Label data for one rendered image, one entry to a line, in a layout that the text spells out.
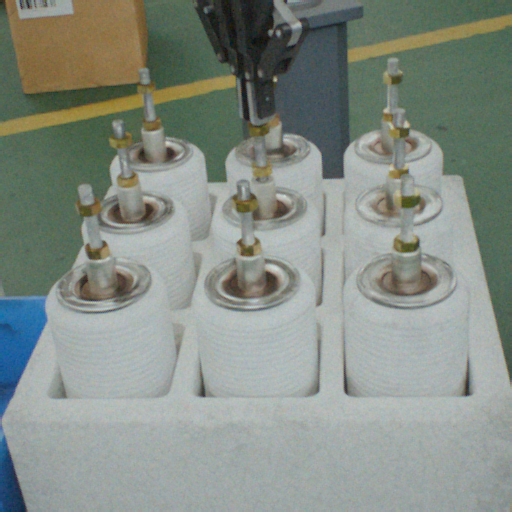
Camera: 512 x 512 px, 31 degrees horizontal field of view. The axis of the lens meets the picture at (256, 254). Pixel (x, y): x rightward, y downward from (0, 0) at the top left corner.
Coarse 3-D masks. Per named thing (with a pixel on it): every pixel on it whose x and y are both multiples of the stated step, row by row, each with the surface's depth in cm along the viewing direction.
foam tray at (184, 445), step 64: (448, 192) 96; (192, 320) 80; (320, 320) 79; (192, 384) 73; (320, 384) 72; (64, 448) 72; (128, 448) 71; (192, 448) 71; (256, 448) 70; (320, 448) 69; (384, 448) 69; (448, 448) 68
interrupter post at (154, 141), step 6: (144, 132) 90; (150, 132) 90; (156, 132) 90; (162, 132) 91; (144, 138) 91; (150, 138) 90; (156, 138) 90; (162, 138) 91; (144, 144) 91; (150, 144) 91; (156, 144) 91; (162, 144) 91; (150, 150) 91; (156, 150) 91; (162, 150) 91; (150, 156) 91; (156, 156) 91; (162, 156) 92
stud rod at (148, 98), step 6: (138, 72) 88; (144, 72) 87; (144, 78) 88; (144, 84) 88; (144, 96) 89; (150, 96) 89; (144, 102) 89; (150, 102) 89; (144, 108) 90; (150, 108) 89; (150, 114) 90; (150, 120) 90
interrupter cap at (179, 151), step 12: (132, 144) 94; (168, 144) 94; (180, 144) 94; (132, 156) 92; (144, 156) 93; (168, 156) 92; (180, 156) 91; (132, 168) 90; (144, 168) 89; (156, 168) 89; (168, 168) 89
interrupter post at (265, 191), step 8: (272, 176) 80; (256, 184) 79; (264, 184) 79; (272, 184) 79; (256, 192) 79; (264, 192) 79; (272, 192) 80; (264, 200) 80; (272, 200) 80; (256, 208) 80; (264, 208) 80; (272, 208) 80
